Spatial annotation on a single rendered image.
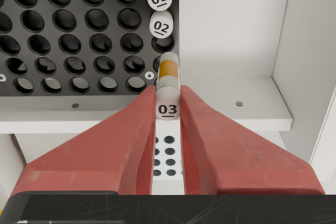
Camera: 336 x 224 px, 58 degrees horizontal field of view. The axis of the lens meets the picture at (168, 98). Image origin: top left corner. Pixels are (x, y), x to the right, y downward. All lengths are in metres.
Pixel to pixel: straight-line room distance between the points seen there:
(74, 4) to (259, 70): 0.16
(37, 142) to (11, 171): 0.07
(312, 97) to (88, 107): 0.15
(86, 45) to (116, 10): 0.03
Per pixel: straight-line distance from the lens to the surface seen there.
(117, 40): 0.18
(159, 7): 0.16
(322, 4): 0.20
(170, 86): 0.15
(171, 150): 0.38
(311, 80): 0.21
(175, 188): 0.48
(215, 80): 0.26
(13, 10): 0.19
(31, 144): 0.46
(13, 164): 0.50
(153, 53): 0.18
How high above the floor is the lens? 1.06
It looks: 55 degrees down
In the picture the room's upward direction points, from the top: 179 degrees counter-clockwise
